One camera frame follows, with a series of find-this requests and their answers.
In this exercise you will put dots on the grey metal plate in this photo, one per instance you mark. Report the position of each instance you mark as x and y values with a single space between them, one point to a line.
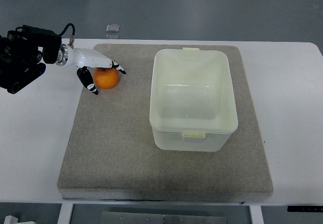
127 217

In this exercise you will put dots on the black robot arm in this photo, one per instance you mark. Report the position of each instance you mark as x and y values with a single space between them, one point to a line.
26 51

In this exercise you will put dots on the black control panel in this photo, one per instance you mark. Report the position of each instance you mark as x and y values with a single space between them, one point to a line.
314 209

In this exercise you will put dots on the white plastic box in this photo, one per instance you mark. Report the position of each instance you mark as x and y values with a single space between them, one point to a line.
192 103

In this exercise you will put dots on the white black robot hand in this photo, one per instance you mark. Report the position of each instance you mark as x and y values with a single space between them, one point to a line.
89 58

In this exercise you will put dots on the small clear plastic piece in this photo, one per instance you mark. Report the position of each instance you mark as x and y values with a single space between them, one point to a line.
112 28

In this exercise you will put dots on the grey foam mat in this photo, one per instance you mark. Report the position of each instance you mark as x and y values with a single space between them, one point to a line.
111 153

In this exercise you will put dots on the orange fruit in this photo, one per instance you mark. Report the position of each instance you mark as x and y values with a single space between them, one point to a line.
105 78

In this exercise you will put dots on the small white block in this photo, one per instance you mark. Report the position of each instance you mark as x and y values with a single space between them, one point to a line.
10 220

